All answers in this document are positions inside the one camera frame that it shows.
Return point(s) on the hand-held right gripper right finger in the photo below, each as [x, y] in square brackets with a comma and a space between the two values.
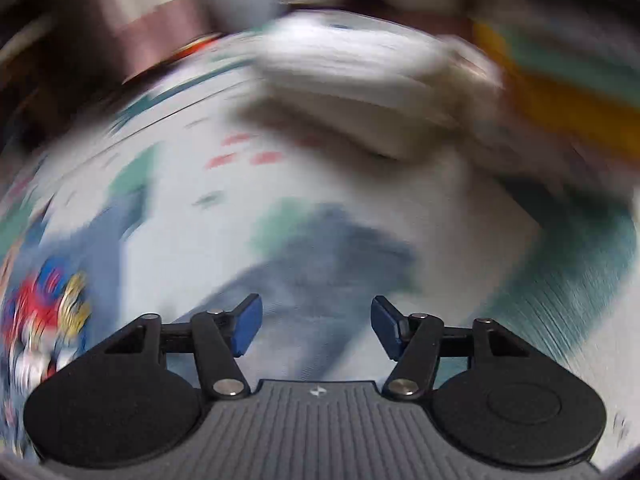
[384, 325]

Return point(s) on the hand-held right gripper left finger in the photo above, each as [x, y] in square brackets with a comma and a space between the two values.
[248, 322]

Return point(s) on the blue jeans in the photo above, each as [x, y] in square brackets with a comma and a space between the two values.
[330, 265]

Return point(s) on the colourful printed cloth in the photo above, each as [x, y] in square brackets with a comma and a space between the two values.
[45, 310]

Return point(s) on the white folded blanket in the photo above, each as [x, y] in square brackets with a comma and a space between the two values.
[360, 85]

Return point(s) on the yellow cloth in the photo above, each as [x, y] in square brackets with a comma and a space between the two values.
[575, 105]

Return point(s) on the mauve cloth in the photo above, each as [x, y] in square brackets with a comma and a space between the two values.
[165, 35]

